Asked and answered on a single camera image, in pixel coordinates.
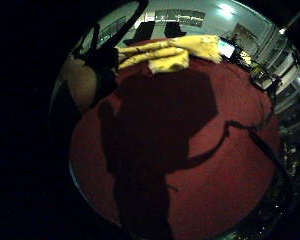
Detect yellow cloth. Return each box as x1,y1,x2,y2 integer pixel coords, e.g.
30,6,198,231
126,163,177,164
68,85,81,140
115,34,224,75

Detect white shelving unit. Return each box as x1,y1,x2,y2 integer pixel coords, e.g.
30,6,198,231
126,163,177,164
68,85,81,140
256,31,300,114

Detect black chair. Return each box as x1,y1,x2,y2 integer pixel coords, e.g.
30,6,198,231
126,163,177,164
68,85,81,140
163,22,188,39
122,21,156,47

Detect dark wall board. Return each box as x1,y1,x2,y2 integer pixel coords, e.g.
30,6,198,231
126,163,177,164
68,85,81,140
154,8,207,28

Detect red table cloth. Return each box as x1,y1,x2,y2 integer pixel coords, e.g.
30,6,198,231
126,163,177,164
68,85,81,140
69,38,280,240

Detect laptop with lit screen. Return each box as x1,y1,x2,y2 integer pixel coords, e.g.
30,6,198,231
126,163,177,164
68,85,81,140
218,37,237,60

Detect black cable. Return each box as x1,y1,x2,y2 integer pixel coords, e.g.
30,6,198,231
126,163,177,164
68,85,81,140
225,119,295,204

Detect ceiling lamp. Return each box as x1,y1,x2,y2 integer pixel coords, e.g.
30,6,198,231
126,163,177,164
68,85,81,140
215,2,238,18

